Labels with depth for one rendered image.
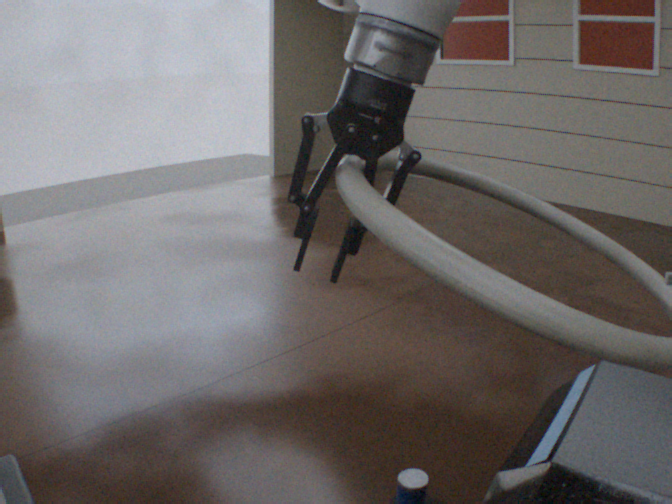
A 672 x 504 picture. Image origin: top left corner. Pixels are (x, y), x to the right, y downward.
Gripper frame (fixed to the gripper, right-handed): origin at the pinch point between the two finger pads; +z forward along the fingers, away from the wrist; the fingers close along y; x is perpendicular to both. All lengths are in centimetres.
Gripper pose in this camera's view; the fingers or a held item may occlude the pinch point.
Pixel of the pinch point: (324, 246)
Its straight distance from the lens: 57.9
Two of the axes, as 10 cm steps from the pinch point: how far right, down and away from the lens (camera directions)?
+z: -3.0, 8.7, 3.8
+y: 9.5, 3.0, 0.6
